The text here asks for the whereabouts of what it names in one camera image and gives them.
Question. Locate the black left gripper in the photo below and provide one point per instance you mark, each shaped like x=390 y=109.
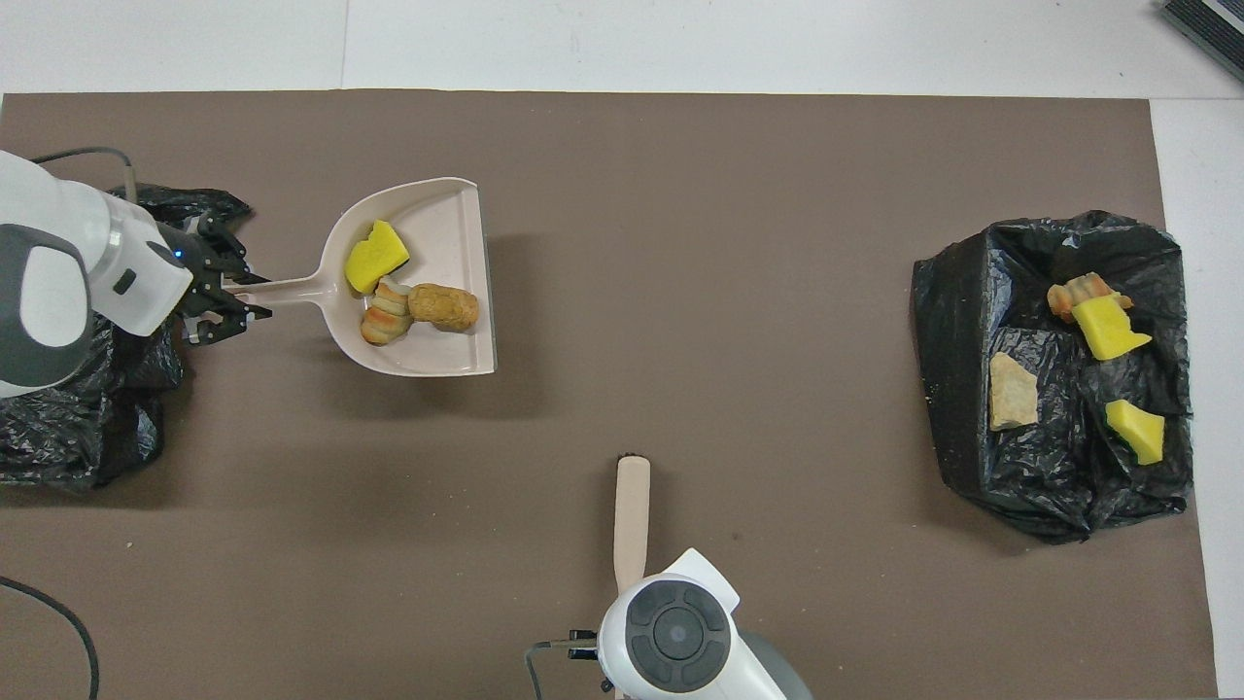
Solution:
x=206 y=255

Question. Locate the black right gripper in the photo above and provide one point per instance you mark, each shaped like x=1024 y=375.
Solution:
x=581 y=645

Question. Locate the yellow green sponge piece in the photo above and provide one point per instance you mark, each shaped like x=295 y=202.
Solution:
x=1108 y=331
x=374 y=261
x=1139 y=430

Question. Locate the beige hand brush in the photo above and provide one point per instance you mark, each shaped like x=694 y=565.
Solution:
x=632 y=515

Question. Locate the striped croissant toy piece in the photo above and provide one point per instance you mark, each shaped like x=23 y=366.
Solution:
x=1081 y=292
x=386 y=319
x=1011 y=394

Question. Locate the brown round bread toy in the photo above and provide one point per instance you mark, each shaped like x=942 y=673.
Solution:
x=445 y=306

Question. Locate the beige plastic dustpan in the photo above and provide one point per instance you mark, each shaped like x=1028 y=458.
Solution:
x=437 y=224

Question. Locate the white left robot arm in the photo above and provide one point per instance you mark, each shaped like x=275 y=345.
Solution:
x=58 y=224

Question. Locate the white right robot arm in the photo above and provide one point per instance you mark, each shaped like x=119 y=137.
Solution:
x=680 y=632

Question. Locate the black bag lined bin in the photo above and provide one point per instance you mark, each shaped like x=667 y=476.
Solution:
x=1050 y=467
x=87 y=437

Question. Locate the brown table mat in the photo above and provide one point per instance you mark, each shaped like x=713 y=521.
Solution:
x=622 y=175

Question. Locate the grey ribbed object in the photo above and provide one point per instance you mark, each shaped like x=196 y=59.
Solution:
x=1215 y=24

